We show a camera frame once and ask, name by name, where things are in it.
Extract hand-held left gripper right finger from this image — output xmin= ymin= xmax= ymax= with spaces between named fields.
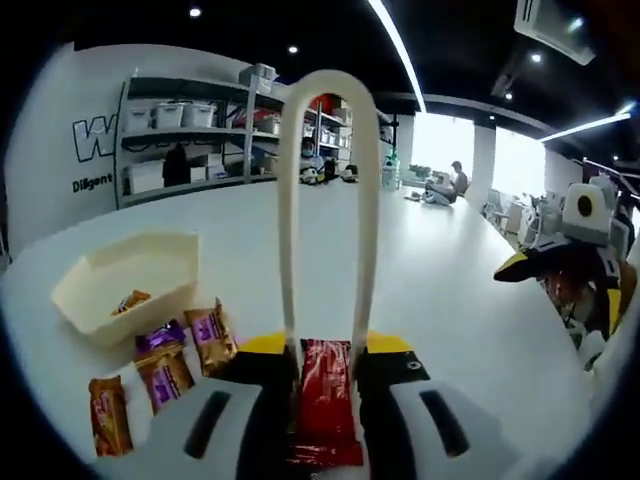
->
xmin=355 ymin=328 xmax=540 ymax=480

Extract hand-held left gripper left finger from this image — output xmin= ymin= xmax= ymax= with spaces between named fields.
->
xmin=93 ymin=329 xmax=301 ymax=480

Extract purple orange snack packet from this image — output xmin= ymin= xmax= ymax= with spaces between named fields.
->
xmin=134 ymin=319 xmax=196 ymax=416
xmin=183 ymin=298 xmax=239 ymax=379

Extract cream hexagonal container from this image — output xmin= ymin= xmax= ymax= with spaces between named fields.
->
xmin=50 ymin=228 xmax=200 ymax=349

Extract dark red snack packet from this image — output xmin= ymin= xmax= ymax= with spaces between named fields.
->
xmin=284 ymin=338 xmax=364 ymax=466

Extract cream food tongs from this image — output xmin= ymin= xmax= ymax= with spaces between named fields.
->
xmin=273 ymin=69 xmax=380 ymax=381

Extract person's right hand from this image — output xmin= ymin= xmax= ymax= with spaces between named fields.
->
xmin=543 ymin=268 xmax=601 ymax=321

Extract row of white workstations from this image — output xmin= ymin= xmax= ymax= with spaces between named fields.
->
xmin=482 ymin=188 xmax=564 ymax=246

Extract long ceiling light strip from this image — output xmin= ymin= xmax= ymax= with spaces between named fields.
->
xmin=541 ymin=110 xmax=634 ymax=145
xmin=366 ymin=0 xmax=430 ymax=115

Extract ceiling air conditioner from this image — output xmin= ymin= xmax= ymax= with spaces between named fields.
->
xmin=513 ymin=0 xmax=597 ymax=66

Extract white cardboard box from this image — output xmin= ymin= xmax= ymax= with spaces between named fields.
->
xmin=123 ymin=162 xmax=166 ymax=195

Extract black bag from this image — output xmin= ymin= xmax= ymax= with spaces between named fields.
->
xmin=163 ymin=142 xmax=193 ymax=189

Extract grey metal shelf rack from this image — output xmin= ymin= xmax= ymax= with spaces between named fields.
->
xmin=115 ymin=63 xmax=401 ymax=210

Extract row of white storage bins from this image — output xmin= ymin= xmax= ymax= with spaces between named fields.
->
xmin=127 ymin=63 xmax=354 ymax=151

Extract white lettered partition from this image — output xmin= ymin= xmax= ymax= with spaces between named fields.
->
xmin=3 ymin=42 xmax=286 ymax=246

